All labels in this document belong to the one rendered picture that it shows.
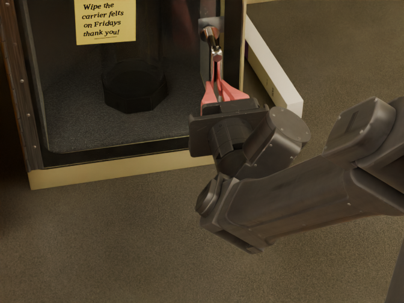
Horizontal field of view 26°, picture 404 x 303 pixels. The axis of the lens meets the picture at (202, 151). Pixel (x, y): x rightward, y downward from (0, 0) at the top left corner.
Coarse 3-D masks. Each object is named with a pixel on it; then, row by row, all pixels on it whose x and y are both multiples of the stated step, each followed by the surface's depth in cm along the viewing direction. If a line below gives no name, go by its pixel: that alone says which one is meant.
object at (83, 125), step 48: (48, 0) 107; (144, 0) 109; (192, 0) 111; (240, 0) 112; (48, 48) 112; (96, 48) 113; (144, 48) 115; (192, 48) 116; (240, 48) 118; (48, 96) 117; (96, 96) 119; (144, 96) 120; (192, 96) 122; (48, 144) 123; (96, 144) 125; (144, 144) 127
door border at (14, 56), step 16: (0, 0) 105; (0, 32) 108; (16, 32) 109; (16, 48) 111; (16, 64) 112; (16, 80) 114; (16, 96) 116; (32, 112) 118; (32, 128) 120; (32, 144) 122; (32, 160) 125
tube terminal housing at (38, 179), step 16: (240, 80) 124; (128, 160) 130; (144, 160) 131; (160, 160) 131; (176, 160) 132; (192, 160) 133; (208, 160) 134; (32, 176) 128; (48, 176) 129; (64, 176) 130; (80, 176) 130; (96, 176) 131; (112, 176) 132
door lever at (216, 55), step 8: (200, 32) 114; (208, 32) 114; (216, 32) 115; (208, 40) 113; (216, 48) 112; (216, 56) 111; (216, 64) 112; (216, 72) 113; (216, 80) 114; (216, 88) 115; (216, 96) 116
